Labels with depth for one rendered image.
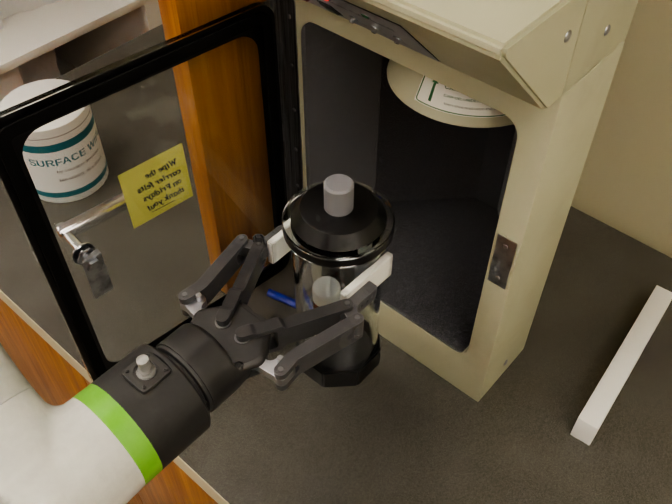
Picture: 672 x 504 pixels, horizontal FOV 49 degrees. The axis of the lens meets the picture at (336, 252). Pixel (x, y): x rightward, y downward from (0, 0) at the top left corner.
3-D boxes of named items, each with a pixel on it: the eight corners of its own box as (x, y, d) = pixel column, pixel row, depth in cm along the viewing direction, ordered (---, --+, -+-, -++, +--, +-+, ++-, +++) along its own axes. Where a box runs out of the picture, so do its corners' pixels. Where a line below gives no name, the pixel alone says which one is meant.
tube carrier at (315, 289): (333, 295, 91) (333, 164, 75) (402, 343, 86) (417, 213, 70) (272, 350, 85) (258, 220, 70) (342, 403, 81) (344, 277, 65)
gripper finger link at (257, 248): (233, 348, 68) (218, 345, 68) (268, 261, 75) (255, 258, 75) (228, 323, 65) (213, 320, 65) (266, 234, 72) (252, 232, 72)
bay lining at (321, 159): (417, 162, 113) (441, -65, 87) (567, 244, 101) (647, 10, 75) (309, 251, 101) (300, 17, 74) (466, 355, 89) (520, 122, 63)
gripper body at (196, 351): (207, 387, 58) (288, 317, 63) (139, 330, 62) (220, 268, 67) (218, 433, 64) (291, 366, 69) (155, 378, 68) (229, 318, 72)
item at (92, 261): (115, 290, 78) (103, 254, 74) (97, 301, 77) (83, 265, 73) (106, 280, 79) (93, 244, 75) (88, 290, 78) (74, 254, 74)
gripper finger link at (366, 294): (333, 310, 67) (357, 328, 66) (368, 279, 70) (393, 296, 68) (333, 320, 68) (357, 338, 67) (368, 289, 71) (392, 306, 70)
